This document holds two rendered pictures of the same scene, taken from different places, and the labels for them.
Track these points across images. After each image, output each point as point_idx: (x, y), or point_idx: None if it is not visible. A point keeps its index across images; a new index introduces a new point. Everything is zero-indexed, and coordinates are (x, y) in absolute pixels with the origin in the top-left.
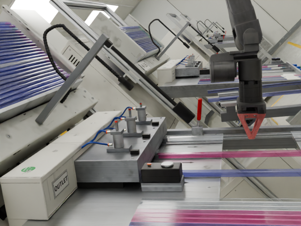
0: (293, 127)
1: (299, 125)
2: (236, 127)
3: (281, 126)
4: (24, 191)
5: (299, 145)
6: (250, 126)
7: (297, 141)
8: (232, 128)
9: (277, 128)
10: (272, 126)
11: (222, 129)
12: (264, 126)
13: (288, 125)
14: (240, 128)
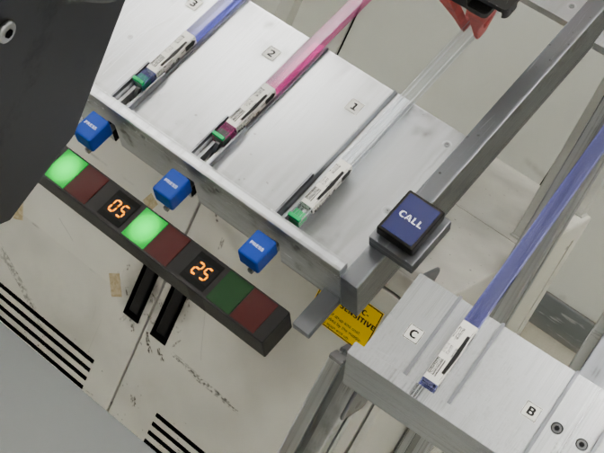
0: (466, 136)
1: (461, 151)
2: (564, 47)
3: (490, 121)
4: None
5: (372, 79)
6: (543, 70)
7: (393, 91)
8: (558, 32)
9: (489, 110)
10: (504, 103)
11: (573, 15)
12: (520, 95)
13: (481, 134)
14: (546, 46)
